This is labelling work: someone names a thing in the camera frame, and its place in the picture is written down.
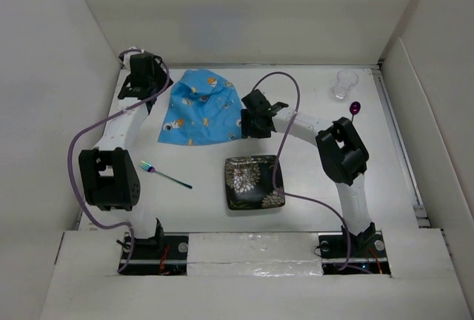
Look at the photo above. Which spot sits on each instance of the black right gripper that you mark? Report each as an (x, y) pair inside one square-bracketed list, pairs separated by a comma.
[(247, 130)]

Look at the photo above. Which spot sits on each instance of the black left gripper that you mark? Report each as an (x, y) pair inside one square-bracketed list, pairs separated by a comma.
[(162, 78)]

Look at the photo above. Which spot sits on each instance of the blue patterned cloth napkin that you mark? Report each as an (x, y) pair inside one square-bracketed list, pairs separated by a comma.
[(204, 109)]

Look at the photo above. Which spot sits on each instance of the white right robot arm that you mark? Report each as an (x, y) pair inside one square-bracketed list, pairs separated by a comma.
[(342, 153)]

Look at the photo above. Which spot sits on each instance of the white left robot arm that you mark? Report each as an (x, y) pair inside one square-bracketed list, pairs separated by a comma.
[(109, 178)]

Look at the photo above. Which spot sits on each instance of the black floral square plate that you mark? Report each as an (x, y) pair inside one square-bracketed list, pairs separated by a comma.
[(253, 183)]

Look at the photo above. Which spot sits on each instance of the iridescent metal fork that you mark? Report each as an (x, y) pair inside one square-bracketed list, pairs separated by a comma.
[(150, 169)]

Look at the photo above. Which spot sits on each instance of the purple metal spoon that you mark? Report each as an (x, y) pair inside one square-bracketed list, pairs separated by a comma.
[(355, 108)]

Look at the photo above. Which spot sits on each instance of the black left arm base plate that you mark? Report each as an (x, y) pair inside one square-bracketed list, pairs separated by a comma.
[(169, 258)]

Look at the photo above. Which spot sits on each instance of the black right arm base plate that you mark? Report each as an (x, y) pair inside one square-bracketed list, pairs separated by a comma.
[(369, 259)]

